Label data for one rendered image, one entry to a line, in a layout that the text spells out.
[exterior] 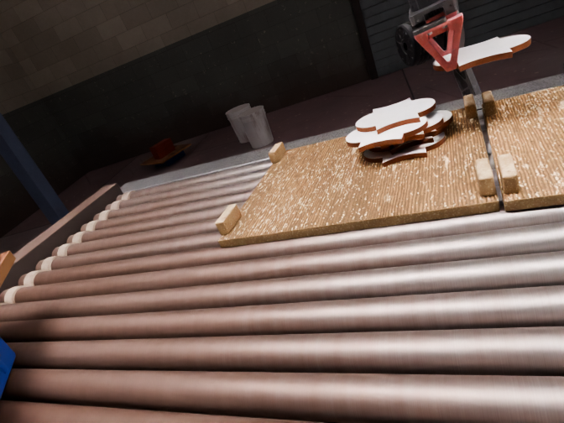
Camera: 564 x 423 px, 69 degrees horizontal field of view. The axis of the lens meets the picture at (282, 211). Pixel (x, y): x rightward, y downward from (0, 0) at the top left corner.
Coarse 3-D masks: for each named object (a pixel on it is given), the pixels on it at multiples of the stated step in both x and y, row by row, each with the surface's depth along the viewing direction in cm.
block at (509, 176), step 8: (504, 160) 51; (512, 160) 50; (504, 168) 49; (512, 168) 49; (504, 176) 48; (512, 176) 48; (504, 184) 48; (512, 184) 48; (504, 192) 49; (512, 192) 49
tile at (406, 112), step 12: (384, 108) 75; (396, 108) 73; (408, 108) 70; (420, 108) 68; (432, 108) 68; (360, 120) 74; (372, 120) 72; (384, 120) 70; (396, 120) 68; (408, 120) 67
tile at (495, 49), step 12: (516, 36) 63; (528, 36) 60; (468, 48) 66; (480, 48) 64; (492, 48) 62; (504, 48) 59; (516, 48) 59; (468, 60) 60; (480, 60) 60; (492, 60) 59
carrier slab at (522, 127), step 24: (528, 96) 71; (552, 96) 68; (504, 120) 66; (528, 120) 63; (552, 120) 61; (504, 144) 60; (528, 144) 57; (552, 144) 55; (528, 168) 52; (552, 168) 50; (528, 192) 48; (552, 192) 46
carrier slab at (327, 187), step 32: (448, 128) 71; (480, 128) 67; (288, 160) 87; (320, 160) 80; (352, 160) 75; (416, 160) 65; (448, 160) 62; (256, 192) 78; (288, 192) 73; (320, 192) 68; (352, 192) 64; (384, 192) 60; (416, 192) 57; (448, 192) 54; (256, 224) 66; (288, 224) 62; (320, 224) 59; (352, 224) 57; (384, 224) 55
